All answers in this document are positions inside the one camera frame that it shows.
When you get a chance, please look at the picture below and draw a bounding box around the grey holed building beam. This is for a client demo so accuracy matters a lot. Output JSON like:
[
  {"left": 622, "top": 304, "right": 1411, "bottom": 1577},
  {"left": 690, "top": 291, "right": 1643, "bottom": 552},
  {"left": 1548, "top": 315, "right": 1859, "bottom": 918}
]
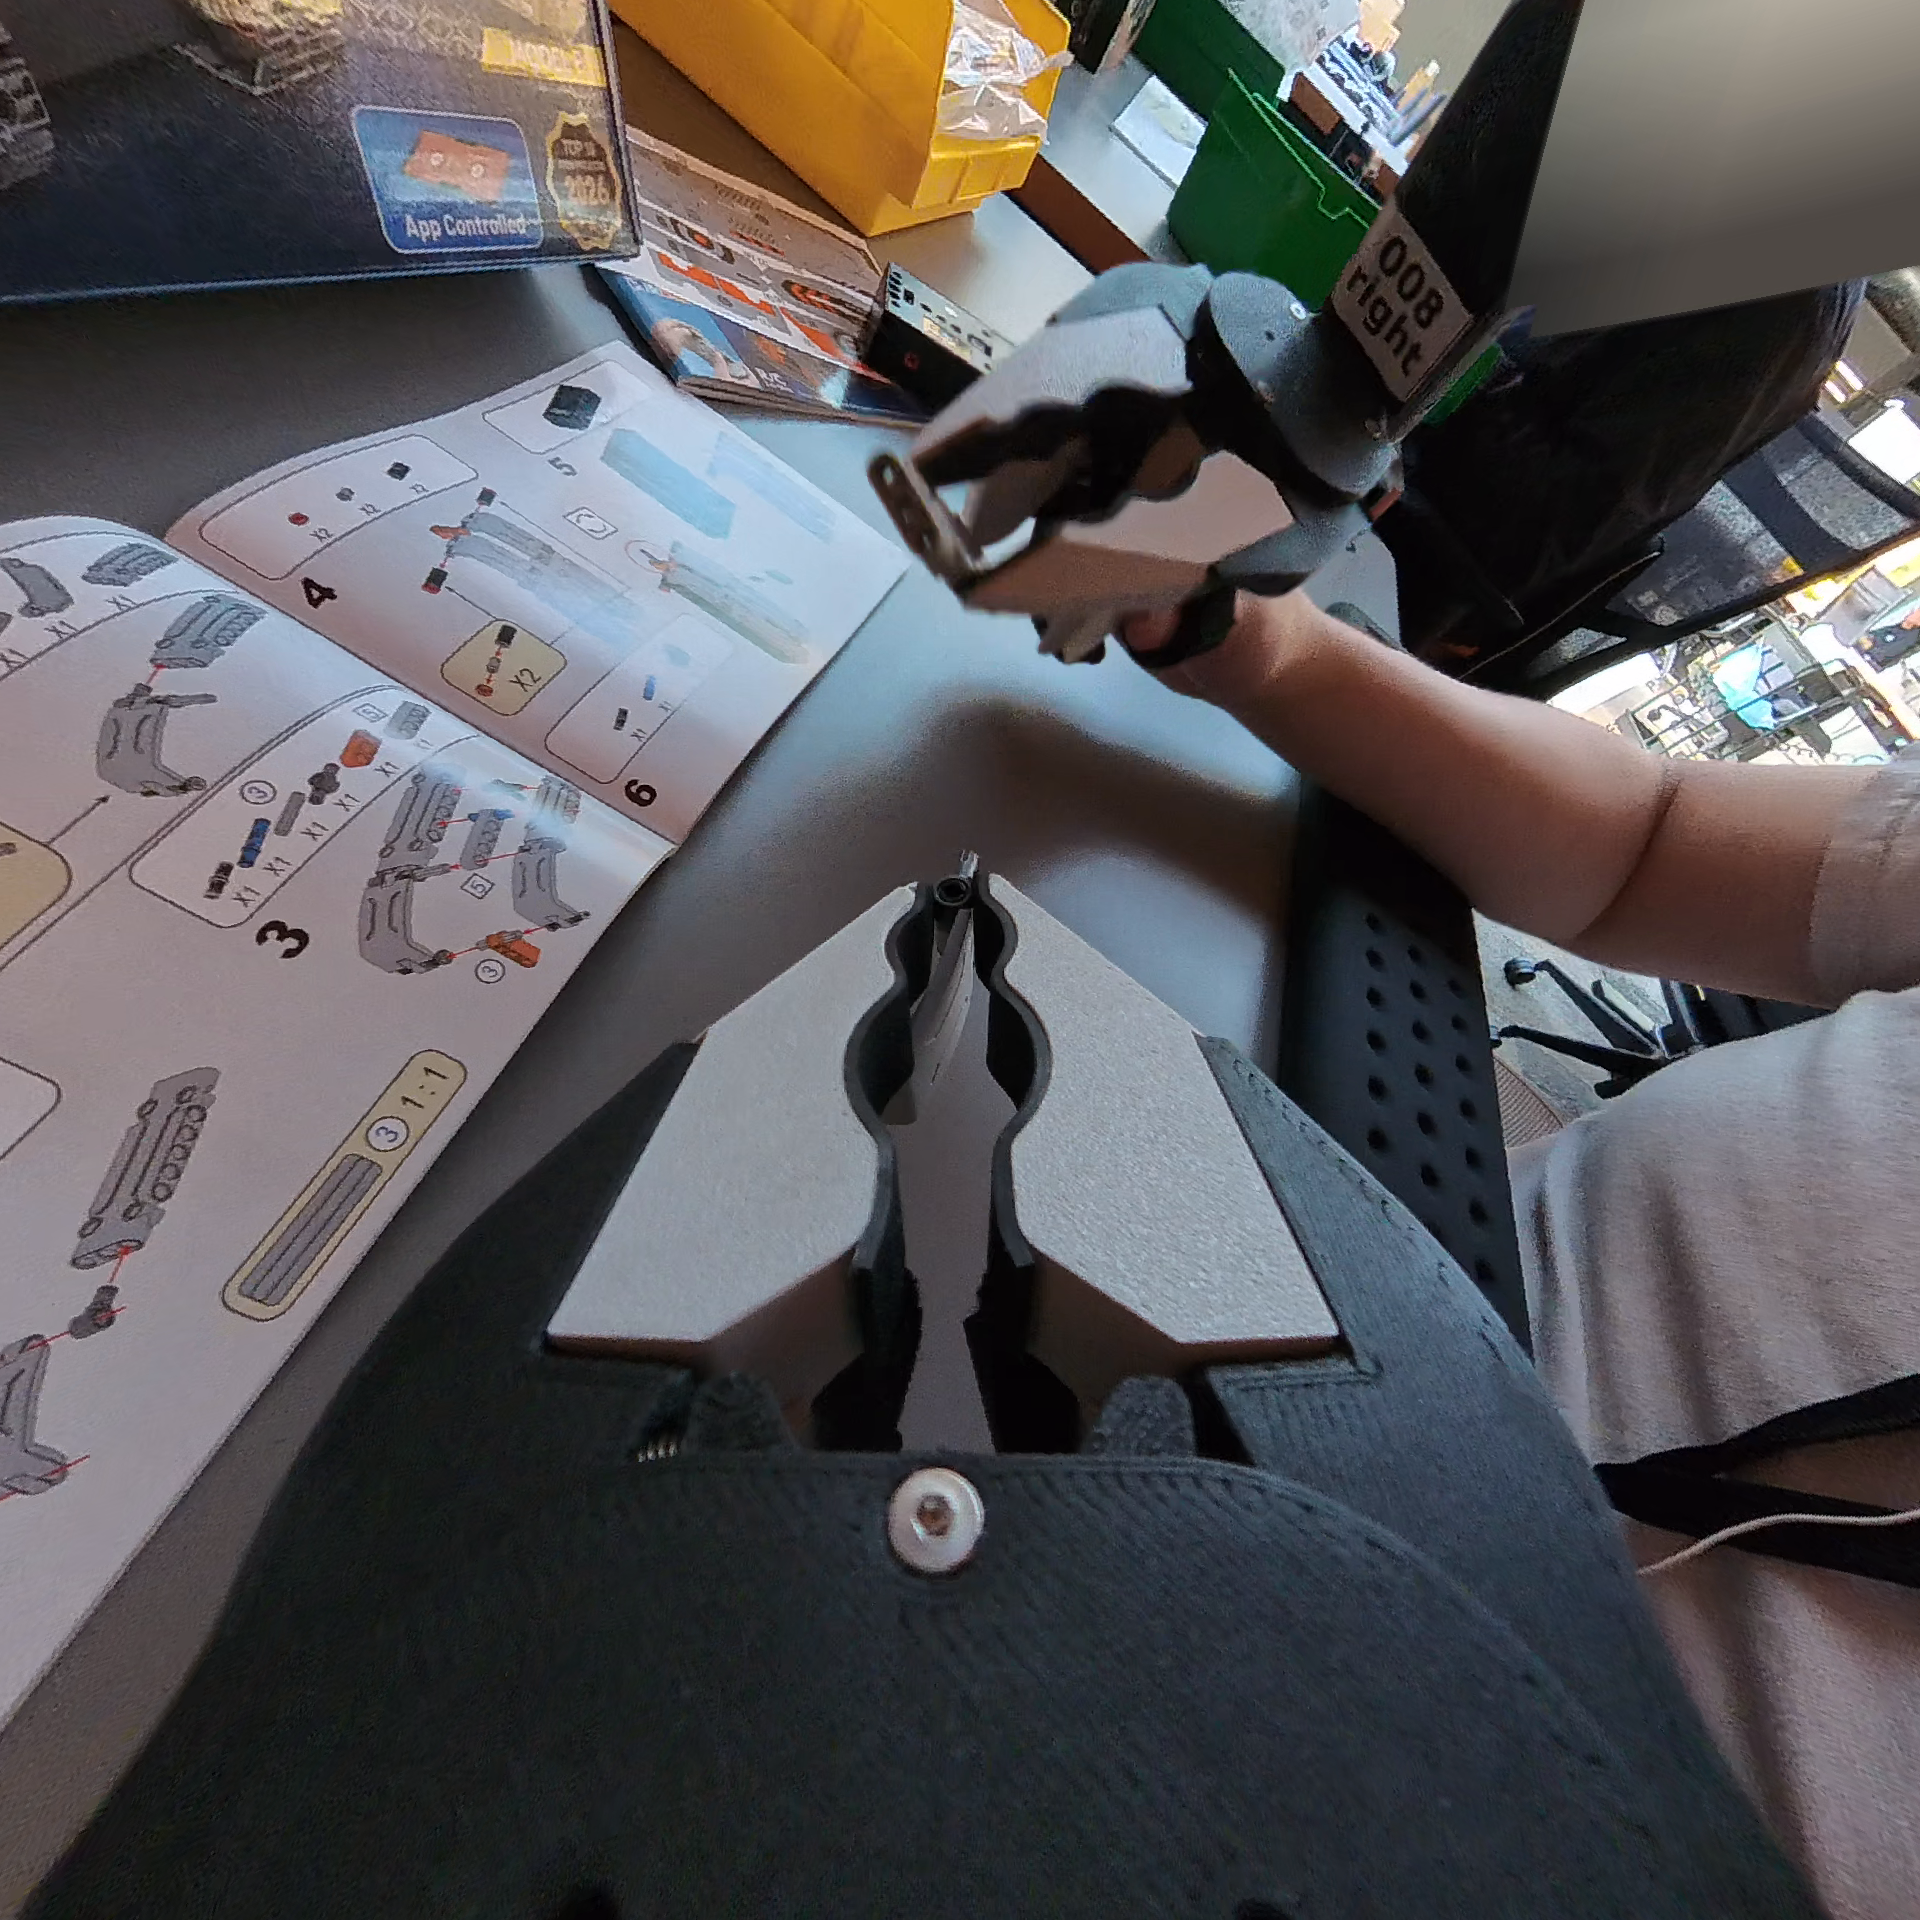
[{"left": 867, "top": 449, "right": 988, "bottom": 586}]

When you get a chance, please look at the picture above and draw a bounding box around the black shoulder strap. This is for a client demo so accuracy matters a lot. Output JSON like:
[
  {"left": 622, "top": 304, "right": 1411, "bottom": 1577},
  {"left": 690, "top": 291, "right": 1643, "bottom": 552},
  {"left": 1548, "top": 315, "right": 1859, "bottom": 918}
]
[{"left": 1591, "top": 1376, "right": 1920, "bottom": 1597}]

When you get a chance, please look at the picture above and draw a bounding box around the open instruction booklet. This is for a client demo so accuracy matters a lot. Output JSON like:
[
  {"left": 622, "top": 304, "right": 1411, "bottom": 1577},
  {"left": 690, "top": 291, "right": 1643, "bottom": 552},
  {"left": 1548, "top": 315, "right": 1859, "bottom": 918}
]
[{"left": 0, "top": 339, "right": 917, "bottom": 1731}]

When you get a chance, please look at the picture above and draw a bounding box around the grey curved building piece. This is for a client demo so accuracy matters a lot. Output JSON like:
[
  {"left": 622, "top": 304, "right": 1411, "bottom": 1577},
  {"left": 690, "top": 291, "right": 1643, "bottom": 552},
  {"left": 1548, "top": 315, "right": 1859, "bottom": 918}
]
[{"left": 882, "top": 849, "right": 988, "bottom": 1130}]

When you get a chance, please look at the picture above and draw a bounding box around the closed colour booklet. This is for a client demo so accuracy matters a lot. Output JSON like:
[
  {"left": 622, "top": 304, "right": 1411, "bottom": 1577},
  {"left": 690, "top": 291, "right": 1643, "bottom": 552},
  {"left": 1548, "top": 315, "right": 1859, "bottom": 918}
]
[{"left": 590, "top": 125, "right": 935, "bottom": 432}]

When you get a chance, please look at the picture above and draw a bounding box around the small black electronic box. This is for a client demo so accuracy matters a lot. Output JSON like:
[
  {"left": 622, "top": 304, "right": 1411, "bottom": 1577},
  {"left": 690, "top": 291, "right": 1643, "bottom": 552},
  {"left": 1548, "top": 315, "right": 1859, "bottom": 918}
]
[{"left": 863, "top": 258, "right": 1024, "bottom": 397}]

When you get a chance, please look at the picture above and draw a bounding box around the thin white cord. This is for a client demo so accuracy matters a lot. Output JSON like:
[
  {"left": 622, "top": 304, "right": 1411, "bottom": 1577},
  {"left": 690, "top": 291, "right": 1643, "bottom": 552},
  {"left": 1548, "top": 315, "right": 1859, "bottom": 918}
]
[{"left": 1631, "top": 1504, "right": 1920, "bottom": 1577}]

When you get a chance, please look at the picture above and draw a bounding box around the grey desk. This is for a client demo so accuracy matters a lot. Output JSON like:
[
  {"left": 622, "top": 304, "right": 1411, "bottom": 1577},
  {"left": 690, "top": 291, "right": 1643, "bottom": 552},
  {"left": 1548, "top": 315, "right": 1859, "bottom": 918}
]
[{"left": 0, "top": 194, "right": 1320, "bottom": 1863}]

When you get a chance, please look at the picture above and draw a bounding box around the clear plastic bag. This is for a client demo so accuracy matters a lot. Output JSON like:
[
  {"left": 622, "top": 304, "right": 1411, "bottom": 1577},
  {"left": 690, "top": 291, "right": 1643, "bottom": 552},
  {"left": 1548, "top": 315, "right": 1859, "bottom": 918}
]
[{"left": 933, "top": 0, "right": 1077, "bottom": 146}]

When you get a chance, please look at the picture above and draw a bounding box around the person's right hand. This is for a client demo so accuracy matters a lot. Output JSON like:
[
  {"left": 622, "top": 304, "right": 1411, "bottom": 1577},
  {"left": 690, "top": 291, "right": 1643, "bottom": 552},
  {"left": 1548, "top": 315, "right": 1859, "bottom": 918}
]
[{"left": 1123, "top": 590, "right": 1326, "bottom": 725}]

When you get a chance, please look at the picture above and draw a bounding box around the black office chair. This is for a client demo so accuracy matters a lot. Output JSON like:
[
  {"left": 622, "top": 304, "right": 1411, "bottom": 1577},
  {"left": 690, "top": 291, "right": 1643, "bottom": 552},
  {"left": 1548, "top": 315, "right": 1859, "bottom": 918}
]
[{"left": 1376, "top": 274, "right": 1871, "bottom": 703}]

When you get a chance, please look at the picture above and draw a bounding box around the black perforated panel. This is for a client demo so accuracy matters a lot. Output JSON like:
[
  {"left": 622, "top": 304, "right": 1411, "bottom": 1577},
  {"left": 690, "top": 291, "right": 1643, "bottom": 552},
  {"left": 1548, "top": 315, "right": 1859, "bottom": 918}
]
[{"left": 1279, "top": 600, "right": 1535, "bottom": 1357}]

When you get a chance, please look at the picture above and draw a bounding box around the person's right forearm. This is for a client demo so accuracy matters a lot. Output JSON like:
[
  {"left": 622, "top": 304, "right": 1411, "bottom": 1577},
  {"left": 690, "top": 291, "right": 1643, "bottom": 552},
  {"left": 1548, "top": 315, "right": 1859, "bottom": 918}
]
[{"left": 1275, "top": 632, "right": 1853, "bottom": 1011}]

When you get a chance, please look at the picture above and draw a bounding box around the person's white shirt torso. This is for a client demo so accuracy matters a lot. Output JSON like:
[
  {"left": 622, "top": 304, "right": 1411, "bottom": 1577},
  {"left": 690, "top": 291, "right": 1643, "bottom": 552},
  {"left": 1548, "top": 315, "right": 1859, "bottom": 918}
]
[{"left": 1504, "top": 754, "right": 1920, "bottom": 1920}]

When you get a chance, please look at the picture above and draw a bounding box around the blue robot kit box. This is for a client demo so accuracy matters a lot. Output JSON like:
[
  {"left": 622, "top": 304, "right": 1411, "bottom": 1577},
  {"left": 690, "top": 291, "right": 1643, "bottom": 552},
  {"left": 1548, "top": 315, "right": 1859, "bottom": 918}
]
[{"left": 0, "top": 0, "right": 646, "bottom": 304}]

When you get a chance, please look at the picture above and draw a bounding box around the green plastic bin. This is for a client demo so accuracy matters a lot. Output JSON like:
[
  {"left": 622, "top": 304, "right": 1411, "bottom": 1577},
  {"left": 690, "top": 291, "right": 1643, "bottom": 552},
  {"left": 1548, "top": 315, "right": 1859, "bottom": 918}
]
[{"left": 1163, "top": 64, "right": 1504, "bottom": 426}]

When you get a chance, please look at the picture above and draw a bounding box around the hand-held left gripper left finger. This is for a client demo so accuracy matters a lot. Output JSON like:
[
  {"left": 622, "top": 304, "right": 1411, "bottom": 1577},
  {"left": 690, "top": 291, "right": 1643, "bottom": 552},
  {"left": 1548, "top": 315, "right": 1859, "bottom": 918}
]
[{"left": 546, "top": 885, "right": 923, "bottom": 1455}]

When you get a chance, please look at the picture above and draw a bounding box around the yellow plastic bin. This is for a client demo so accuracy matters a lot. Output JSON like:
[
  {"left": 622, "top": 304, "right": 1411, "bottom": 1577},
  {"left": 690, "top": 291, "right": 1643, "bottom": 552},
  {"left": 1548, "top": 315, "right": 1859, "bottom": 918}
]
[{"left": 607, "top": 0, "right": 1077, "bottom": 238}]

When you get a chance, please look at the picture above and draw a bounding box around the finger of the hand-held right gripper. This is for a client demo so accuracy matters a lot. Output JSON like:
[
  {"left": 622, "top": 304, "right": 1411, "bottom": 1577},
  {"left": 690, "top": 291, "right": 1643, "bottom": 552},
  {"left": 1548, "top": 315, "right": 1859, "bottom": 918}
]
[
  {"left": 964, "top": 441, "right": 1304, "bottom": 625},
  {"left": 906, "top": 294, "right": 1210, "bottom": 506}
]

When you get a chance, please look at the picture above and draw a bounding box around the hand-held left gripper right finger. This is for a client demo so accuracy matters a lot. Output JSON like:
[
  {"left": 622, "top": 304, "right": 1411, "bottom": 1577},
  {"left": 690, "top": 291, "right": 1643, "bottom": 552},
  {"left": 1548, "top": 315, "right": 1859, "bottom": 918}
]
[{"left": 964, "top": 879, "right": 1339, "bottom": 1455}]

